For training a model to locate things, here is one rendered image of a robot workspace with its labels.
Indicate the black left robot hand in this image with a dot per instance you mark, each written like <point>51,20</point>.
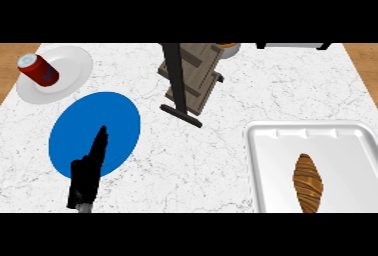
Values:
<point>87,173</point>

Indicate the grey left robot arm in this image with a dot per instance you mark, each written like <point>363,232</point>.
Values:
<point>84,208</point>

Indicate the wooden tiered basket stand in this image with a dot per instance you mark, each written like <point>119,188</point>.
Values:
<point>189,80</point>

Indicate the brown croissant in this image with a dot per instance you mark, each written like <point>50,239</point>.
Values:
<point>307,183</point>

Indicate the white rectangular tray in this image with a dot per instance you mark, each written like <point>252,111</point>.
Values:
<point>318,143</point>

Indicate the blue oval placemat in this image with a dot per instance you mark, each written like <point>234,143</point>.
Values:
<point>93,116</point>

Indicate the white round plate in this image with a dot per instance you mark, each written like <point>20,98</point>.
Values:
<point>67,75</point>

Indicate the red soda can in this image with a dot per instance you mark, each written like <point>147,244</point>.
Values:
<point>39,71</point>

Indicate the grey round pot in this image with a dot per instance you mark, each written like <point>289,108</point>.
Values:
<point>228,50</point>

